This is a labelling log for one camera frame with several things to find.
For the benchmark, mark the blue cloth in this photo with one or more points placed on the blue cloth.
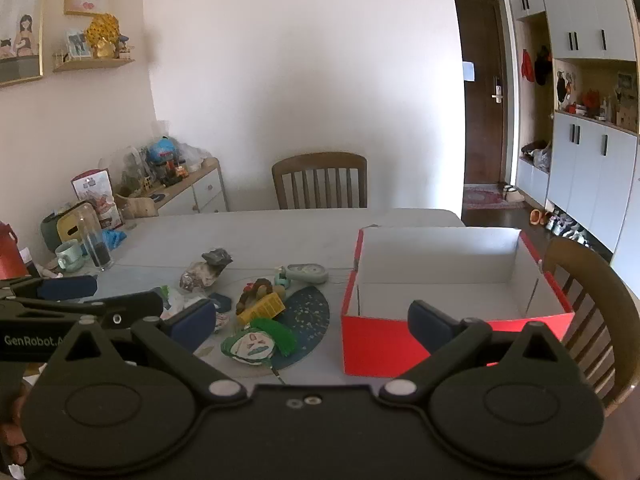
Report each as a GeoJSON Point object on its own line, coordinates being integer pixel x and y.
{"type": "Point", "coordinates": [114, 238]}

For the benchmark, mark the green mug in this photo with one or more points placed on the green mug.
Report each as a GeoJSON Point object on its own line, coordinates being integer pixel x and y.
{"type": "Point", "coordinates": [69, 256]}

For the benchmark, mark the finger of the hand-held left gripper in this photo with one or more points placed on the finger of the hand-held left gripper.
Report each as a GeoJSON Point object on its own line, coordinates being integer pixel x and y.
{"type": "Point", "coordinates": [135, 302]}
{"type": "Point", "coordinates": [65, 287]}

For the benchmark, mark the clear glass jar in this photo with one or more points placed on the clear glass jar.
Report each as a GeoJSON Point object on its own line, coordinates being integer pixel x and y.
{"type": "Point", "coordinates": [95, 240]}

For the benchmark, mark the grey plastic bag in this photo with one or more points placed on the grey plastic bag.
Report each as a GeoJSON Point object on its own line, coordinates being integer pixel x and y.
{"type": "Point", "coordinates": [542, 158]}

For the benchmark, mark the patterned door rug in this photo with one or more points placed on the patterned door rug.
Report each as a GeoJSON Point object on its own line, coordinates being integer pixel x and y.
{"type": "Point", "coordinates": [480, 197]}

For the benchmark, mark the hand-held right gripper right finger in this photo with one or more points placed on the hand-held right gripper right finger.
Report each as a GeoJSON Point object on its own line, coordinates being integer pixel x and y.
{"type": "Point", "coordinates": [430, 322]}

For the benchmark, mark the dark green container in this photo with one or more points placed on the dark green container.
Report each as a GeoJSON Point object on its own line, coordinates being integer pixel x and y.
{"type": "Point", "coordinates": [52, 230]}

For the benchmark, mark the black hat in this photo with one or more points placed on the black hat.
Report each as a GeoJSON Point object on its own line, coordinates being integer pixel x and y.
{"type": "Point", "coordinates": [541, 67]}

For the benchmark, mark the red cardboard box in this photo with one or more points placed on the red cardboard box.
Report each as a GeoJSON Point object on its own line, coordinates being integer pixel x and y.
{"type": "Point", "coordinates": [375, 340]}

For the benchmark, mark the blue globe toy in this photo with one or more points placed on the blue globe toy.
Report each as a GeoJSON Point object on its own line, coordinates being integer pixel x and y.
{"type": "Point", "coordinates": [162, 149]}

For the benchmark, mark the small photo frame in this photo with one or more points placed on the small photo frame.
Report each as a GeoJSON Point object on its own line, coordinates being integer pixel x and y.
{"type": "Point", "coordinates": [78, 44]}

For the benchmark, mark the wooden wall shelf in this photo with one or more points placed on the wooden wall shelf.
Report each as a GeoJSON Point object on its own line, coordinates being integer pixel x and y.
{"type": "Point", "coordinates": [92, 63]}

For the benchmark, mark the clear plastic bag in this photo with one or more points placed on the clear plastic bag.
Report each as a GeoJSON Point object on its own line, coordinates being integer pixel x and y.
{"type": "Point", "coordinates": [192, 155]}

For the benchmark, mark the cluster of small toys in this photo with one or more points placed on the cluster of small toys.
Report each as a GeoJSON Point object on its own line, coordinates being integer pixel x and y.
{"type": "Point", "coordinates": [170, 172]}

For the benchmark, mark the red hat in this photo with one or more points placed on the red hat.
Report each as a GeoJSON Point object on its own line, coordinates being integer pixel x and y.
{"type": "Point", "coordinates": [526, 65]}

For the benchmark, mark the white hallway cabinet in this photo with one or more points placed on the white hallway cabinet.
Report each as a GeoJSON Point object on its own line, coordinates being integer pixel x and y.
{"type": "Point", "coordinates": [575, 170]}

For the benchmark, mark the large framed family picture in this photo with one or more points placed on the large framed family picture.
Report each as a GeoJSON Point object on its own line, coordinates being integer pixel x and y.
{"type": "Point", "coordinates": [20, 25]}

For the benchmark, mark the yellow flower ornament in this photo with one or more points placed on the yellow flower ornament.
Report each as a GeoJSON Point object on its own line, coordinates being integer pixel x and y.
{"type": "Point", "coordinates": [102, 32]}

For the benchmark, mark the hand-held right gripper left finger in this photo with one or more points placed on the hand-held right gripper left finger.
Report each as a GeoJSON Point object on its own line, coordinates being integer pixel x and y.
{"type": "Point", "coordinates": [192, 322]}

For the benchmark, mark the white plastic pouch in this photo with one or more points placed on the white plastic pouch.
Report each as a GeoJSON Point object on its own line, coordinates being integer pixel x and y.
{"type": "Point", "coordinates": [177, 302]}

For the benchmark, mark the person's left hand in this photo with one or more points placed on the person's left hand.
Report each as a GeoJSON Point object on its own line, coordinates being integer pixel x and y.
{"type": "Point", "coordinates": [11, 435]}

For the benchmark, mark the wooden dining chair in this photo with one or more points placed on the wooden dining chair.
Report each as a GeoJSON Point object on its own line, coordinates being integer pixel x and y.
{"type": "Point", "coordinates": [612, 320]}
{"type": "Point", "coordinates": [320, 160]}

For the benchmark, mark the row of grey shoes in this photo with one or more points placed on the row of grey shoes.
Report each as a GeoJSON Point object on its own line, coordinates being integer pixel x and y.
{"type": "Point", "coordinates": [567, 225]}

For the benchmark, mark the white wooden sideboard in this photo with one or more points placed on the white wooden sideboard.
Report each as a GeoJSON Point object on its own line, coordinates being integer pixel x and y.
{"type": "Point", "coordinates": [200, 192]}

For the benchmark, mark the white printed wrapper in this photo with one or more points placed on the white printed wrapper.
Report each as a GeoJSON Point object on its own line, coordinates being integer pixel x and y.
{"type": "Point", "coordinates": [223, 321]}

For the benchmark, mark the white paper notice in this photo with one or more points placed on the white paper notice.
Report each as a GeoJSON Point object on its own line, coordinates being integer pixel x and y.
{"type": "Point", "coordinates": [468, 71]}

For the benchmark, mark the beige slippers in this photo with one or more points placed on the beige slippers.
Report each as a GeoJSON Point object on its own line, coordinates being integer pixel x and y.
{"type": "Point", "coordinates": [511, 193]}

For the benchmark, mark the dark grey toy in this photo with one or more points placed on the dark grey toy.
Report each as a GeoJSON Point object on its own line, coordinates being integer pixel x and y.
{"type": "Point", "coordinates": [217, 257]}

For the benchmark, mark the wooden tissue box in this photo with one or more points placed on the wooden tissue box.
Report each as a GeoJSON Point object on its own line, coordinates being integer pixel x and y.
{"type": "Point", "coordinates": [140, 205]}

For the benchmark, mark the red white carton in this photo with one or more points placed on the red white carton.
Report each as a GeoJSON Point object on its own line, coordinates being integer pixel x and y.
{"type": "Point", "coordinates": [92, 187]}

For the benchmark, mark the brown plush toy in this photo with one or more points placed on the brown plush toy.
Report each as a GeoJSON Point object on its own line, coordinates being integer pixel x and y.
{"type": "Point", "coordinates": [243, 304]}

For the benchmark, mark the orange slippers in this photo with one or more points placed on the orange slippers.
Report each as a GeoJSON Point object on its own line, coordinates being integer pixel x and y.
{"type": "Point", "coordinates": [536, 216]}

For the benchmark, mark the dark blue card packet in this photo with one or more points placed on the dark blue card packet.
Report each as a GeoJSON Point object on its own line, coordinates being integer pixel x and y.
{"type": "Point", "coordinates": [222, 302]}

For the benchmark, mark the brown entrance door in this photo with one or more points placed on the brown entrance door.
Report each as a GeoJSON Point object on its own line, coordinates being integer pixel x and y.
{"type": "Point", "coordinates": [480, 125]}

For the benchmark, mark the green-haired paper face mask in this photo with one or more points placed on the green-haired paper face mask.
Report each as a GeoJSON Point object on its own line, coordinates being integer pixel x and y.
{"type": "Point", "coordinates": [250, 345]}

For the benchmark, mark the yellow toy block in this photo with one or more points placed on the yellow toy block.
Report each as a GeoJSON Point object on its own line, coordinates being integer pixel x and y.
{"type": "Point", "coordinates": [267, 307]}

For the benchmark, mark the red ornament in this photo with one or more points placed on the red ornament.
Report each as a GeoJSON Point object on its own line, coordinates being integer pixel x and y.
{"type": "Point", "coordinates": [591, 98]}

